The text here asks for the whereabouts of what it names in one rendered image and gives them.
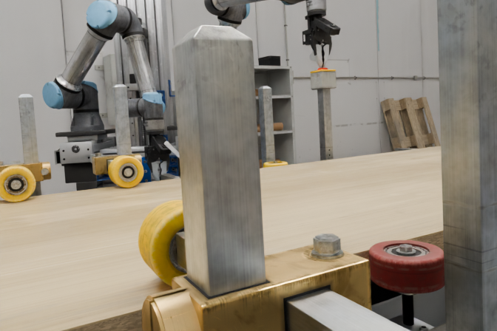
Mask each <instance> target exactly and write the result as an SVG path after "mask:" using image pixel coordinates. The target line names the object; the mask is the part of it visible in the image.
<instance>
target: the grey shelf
mask: <svg viewBox="0 0 497 331"><path fill-rule="evenodd" d="M268 75H269V76H268ZM264 78H265V81H264ZM254 80H255V89H259V88H260V87H261V86H269V87H270V88H271V96H272V110H273V123H282V124H283V130H282V131H274V152H275V159H280V161H283V162H287V163H288V165H291V164H297V151H296V136H295V120H294V91H293V76H292V66H259V65H254ZM292 102H293V103H292ZM256 107H257V124H260V112H259V98H258V96H256ZM258 147H259V160H261V159H262V152H261V139H260V132H258Z"/></svg>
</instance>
